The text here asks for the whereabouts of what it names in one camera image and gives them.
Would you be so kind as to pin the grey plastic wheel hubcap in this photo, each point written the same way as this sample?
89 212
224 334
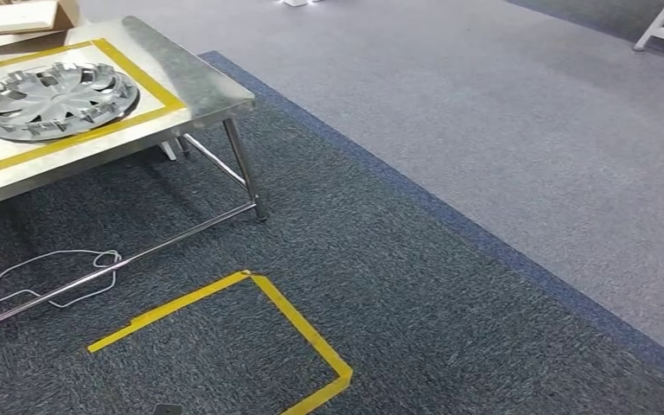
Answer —
51 100

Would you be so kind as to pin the steel workbench table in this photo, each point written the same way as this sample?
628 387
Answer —
194 86

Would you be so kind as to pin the yellow tape marking on workbench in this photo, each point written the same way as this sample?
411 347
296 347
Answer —
143 78

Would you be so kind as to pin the yellow floor tape strip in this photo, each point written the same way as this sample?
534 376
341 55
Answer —
309 338

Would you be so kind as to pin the black robot foot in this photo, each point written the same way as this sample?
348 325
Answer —
167 409

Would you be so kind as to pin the open cardboard box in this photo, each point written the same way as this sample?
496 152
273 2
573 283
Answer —
17 17

